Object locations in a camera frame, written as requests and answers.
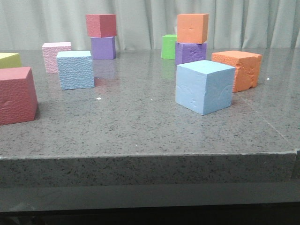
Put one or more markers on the smooth light blue foam cube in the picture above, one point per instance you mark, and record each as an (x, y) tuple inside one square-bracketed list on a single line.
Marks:
[(204, 86)]

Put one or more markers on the textured light blue foam cube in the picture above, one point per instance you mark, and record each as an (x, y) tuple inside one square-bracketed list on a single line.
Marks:
[(75, 69)]

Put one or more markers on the orange foam cube on stack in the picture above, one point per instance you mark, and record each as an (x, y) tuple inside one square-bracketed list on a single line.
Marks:
[(192, 28)]

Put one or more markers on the red foam cube on stack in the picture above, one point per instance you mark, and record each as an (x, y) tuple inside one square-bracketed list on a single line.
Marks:
[(101, 25)]

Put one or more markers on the right purple foam cube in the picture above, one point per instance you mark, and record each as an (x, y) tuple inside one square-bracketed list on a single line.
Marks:
[(189, 52)]

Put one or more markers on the purple foam cube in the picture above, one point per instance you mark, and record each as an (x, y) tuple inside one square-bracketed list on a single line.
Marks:
[(189, 52), (103, 48)]

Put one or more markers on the green foam cube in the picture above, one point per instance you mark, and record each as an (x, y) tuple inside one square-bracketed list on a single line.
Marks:
[(168, 46)]

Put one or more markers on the left purple foam cube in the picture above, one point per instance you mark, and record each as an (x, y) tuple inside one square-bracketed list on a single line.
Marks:
[(103, 48)]

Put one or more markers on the damaged orange foam cube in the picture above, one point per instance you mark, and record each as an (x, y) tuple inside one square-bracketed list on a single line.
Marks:
[(247, 66)]

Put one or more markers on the pink foam cube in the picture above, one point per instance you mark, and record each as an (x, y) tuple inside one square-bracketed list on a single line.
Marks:
[(50, 51)]

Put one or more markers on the large red foam cube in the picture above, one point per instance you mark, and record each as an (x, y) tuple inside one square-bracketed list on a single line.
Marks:
[(18, 99)]

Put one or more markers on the yellow foam cube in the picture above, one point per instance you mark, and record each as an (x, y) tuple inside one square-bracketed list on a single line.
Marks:
[(10, 60)]

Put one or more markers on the grey curtain backdrop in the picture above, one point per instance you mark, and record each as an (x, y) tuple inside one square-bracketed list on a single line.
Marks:
[(27, 24)]

